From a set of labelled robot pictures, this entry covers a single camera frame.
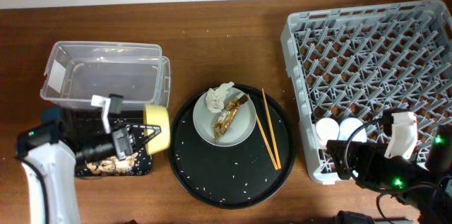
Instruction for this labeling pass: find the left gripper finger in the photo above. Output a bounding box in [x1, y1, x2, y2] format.
[132, 131, 162, 155]
[126, 123, 162, 136]

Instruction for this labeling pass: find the yellow bowl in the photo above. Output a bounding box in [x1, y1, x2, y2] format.
[143, 104, 170, 155]

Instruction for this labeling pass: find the food scraps pile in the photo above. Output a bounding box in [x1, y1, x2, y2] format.
[86, 153, 138, 176]

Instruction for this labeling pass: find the blue cup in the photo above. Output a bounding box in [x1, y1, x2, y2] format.
[338, 117, 367, 143]

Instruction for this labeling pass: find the pink cup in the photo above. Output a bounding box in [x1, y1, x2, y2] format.
[315, 117, 339, 149]

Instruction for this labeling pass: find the gold foil wrapper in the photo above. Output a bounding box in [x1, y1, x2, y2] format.
[213, 94, 249, 142]

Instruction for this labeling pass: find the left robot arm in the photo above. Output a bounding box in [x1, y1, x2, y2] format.
[16, 105, 170, 223]

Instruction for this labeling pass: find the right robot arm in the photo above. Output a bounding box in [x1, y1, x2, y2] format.
[326, 125, 451, 223]

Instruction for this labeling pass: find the grey dishwasher rack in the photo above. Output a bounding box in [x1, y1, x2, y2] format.
[280, 0, 451, 184]

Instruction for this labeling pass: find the black rectangular tray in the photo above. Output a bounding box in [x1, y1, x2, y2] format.
[42, 105, 157, 177]

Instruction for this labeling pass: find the grey plate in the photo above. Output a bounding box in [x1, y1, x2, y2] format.
[193, 93, 256, 147]

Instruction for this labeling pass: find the crumpled white napkin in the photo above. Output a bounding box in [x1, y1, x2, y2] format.
[205, 82, 234, 114]

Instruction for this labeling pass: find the clear plastic bin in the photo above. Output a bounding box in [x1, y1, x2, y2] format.
[40, 41, 171, 111]

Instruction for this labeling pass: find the round black tray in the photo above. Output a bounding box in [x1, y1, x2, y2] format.
[169, 85, 296, 209]

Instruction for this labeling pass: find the wooden chopstick left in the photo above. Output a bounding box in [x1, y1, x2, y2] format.
[256, 91, 280, 170]

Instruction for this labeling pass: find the wooden chopstick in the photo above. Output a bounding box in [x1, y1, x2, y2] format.
[256, 91, 280, 170]
[261, 88, 281, 170]

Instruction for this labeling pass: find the wooden chopstick right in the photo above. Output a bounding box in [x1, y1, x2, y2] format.
[261, 88, 281, 170]

